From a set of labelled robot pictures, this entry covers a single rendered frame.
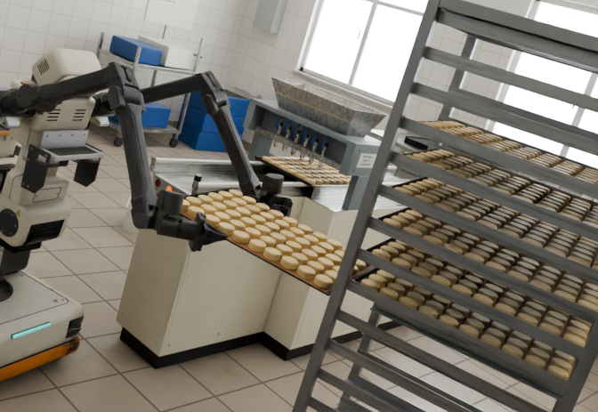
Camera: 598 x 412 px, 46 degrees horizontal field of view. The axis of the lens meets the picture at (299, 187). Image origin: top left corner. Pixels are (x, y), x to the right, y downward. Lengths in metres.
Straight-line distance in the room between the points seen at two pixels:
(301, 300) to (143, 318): 0.78
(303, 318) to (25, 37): 4.28
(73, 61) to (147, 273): 1.09
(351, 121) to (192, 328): 1.21
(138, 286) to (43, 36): 4.10
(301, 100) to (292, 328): 1.14
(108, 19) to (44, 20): 0.65
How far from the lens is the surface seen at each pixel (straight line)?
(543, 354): 1.93
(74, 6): 7.15
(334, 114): 3.46
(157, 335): 3.27
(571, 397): 1.80
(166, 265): 3.17
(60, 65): 2.58
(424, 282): 1.83
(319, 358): 1.96
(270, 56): 7.99
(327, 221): 3.41
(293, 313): 3.60
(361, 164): 3.41
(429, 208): 1.80
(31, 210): 2.73
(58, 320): 3.06
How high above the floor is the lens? 1.70
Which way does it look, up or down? 14 degrees down
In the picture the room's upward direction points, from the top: 17 degrees clockwise
